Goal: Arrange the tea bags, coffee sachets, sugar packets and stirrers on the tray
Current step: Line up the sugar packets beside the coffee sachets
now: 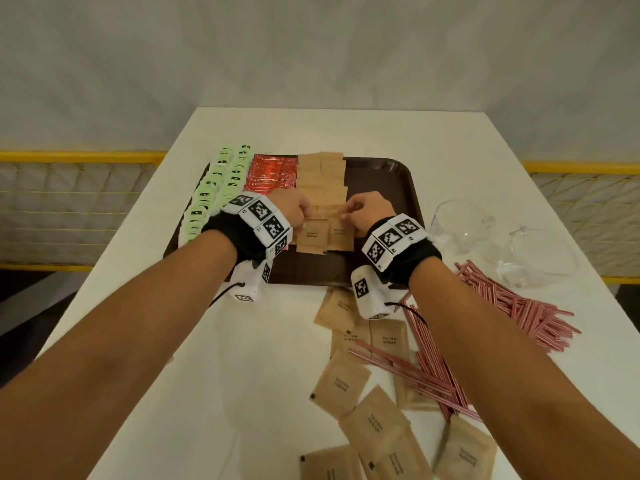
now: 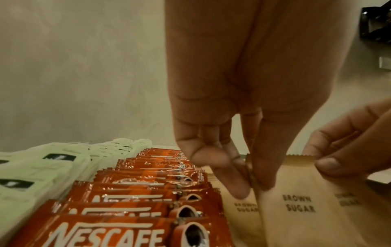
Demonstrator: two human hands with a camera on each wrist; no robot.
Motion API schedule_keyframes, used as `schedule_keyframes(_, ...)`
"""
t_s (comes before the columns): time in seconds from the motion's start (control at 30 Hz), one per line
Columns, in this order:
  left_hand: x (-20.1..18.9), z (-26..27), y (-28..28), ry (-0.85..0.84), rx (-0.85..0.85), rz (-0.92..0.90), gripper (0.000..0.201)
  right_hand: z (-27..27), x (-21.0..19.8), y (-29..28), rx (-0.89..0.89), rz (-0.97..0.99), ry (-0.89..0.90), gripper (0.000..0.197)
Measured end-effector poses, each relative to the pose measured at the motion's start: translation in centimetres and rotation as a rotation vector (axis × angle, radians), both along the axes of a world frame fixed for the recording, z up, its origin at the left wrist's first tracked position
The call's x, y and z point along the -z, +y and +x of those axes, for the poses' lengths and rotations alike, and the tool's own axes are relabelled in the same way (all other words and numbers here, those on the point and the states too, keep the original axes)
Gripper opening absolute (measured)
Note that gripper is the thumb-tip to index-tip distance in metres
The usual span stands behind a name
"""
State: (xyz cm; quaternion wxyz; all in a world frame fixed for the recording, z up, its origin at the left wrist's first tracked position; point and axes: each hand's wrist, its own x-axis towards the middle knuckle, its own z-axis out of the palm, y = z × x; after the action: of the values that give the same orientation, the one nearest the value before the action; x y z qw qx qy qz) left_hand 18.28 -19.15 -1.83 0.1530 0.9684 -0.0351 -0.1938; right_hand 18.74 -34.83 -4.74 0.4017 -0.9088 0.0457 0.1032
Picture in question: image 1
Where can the person's right hand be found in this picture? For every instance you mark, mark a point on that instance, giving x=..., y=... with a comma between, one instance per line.
x=372, y=207

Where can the person's left hand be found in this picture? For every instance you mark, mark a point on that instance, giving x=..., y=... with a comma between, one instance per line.
x=292, y=204

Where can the brown plastic tray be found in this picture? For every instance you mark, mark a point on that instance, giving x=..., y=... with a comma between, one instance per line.
x=385, y=194

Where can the row of red Nescafe sachets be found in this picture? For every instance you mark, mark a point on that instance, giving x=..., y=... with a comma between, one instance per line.
x=270, y=174

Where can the square brown sugar packet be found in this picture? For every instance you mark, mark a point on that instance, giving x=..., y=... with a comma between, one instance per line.
x=312, y=239
x=341, y=239

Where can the neat rows of sugar packets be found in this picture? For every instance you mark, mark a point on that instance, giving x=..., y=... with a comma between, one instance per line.
x=325, y=174

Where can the neat rows of tea bags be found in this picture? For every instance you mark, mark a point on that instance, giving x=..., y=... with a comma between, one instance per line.
x=210, y=194

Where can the clear glass cups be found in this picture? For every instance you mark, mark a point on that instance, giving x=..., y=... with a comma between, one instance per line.
x=540, y=254

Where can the pile of brown sugar packets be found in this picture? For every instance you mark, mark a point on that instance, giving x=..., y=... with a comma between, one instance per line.
x=345, y=382

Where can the pile of pink stirrer sticks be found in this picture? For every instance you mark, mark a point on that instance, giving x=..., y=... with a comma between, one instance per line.
x=525, y=309

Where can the person's left forearm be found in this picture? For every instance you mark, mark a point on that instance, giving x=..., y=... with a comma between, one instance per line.
x=100, y=364

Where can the person's right forearm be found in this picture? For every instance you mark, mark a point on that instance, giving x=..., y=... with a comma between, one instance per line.
x=525, y=384

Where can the left wristband with marker tiles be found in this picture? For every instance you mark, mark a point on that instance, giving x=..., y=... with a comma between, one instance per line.
x=260, y=219

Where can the wristband with marker tiles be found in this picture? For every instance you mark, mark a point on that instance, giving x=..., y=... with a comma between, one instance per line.
x=260, y=219
x=392, y=239

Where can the right wristband with marker tiles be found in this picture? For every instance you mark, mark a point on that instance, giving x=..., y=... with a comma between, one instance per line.
x=392, y=239

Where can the marker cube on right wrist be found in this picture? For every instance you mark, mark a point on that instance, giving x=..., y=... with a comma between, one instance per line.
x=370, y=294

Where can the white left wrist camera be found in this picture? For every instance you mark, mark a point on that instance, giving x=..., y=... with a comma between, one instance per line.
x=250, y=282

